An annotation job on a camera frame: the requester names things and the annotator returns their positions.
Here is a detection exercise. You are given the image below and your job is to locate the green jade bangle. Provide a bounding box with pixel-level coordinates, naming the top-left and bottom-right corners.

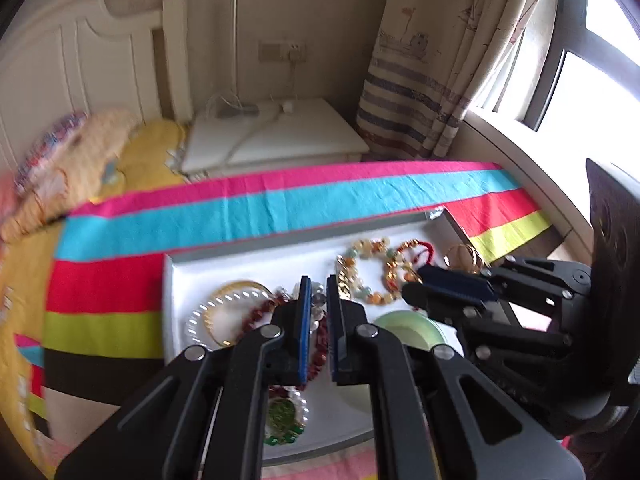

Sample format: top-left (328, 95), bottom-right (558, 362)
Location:
top-left (338, 311), bottom-right (446, 414)

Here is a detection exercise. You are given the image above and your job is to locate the dark red bead bracelet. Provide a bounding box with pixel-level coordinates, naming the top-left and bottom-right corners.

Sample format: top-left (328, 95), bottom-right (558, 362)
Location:
top-left (234, 294), bottom-right (331, 394)

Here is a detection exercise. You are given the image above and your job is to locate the green jade gold pendant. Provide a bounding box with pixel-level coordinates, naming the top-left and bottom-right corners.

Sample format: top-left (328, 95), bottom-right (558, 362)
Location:
top-left (264, 396), bottom-right (307, 446)

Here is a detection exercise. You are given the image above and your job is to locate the gold carved bangle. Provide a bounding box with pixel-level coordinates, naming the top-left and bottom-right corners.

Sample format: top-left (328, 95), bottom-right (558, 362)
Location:
top-left (203, 280), bottom-right (274, 348)

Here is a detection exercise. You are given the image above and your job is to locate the peach agate bead bracelet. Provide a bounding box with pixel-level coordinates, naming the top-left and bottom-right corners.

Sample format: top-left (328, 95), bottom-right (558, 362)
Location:
top-left (335, 236), bottom-right (417, 306)

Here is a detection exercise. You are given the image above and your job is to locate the white pearl necklace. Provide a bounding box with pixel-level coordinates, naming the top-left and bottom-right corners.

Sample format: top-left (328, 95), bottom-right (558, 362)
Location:
top-left (184, 282), bottom-right (329, 443)

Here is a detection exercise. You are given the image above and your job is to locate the grey cardboard tray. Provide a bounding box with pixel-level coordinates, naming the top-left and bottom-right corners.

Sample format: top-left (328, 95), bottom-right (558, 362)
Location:
top-left (162, 206), bottom-right (482, 466)

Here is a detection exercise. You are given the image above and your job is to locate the striped colourful bed cover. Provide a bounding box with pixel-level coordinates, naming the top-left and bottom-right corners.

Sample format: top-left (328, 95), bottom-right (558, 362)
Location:
top-left (14, 160), bottom-right (554, 480)

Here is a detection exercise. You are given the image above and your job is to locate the yellow floral bed sheet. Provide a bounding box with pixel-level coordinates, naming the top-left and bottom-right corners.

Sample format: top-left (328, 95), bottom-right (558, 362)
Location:
top-left (1, 119), bottom-right (186, 479)

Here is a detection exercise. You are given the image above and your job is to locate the patterned striped curtain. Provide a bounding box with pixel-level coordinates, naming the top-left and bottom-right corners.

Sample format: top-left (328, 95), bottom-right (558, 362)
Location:
top-left (356, 0), bottom-right (539, 159)

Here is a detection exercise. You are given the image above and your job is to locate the beige floral pillow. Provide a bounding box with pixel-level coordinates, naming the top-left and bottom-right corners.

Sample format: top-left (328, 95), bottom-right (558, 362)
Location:
top-left (1, 108), bottom-right (139, 243)

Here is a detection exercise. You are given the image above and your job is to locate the white nightstand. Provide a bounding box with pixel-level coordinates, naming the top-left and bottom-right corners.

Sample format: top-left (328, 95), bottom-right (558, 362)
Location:
top-left (181, 99), bottom-right (369, 177)

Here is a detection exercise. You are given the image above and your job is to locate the embroidered small pillow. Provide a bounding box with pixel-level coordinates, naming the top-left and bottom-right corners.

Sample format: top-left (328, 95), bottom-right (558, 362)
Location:
top-left (14, 110), bottom-right (89, 196)

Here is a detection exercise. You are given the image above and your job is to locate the white wooden headboard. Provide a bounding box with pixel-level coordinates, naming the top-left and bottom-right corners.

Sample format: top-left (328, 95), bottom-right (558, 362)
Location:
top-left (1, 0), bottom-right (193, 169)

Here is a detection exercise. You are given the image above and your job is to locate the white charging cable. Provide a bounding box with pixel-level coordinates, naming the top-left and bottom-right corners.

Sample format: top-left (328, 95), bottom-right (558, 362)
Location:
top-left (167, 58), bottom-right (302, 172)

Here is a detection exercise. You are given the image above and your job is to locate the wall power socket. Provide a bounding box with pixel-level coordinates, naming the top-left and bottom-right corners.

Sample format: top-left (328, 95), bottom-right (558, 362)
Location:
top-left (258, 40), bottom-right (307, 64)

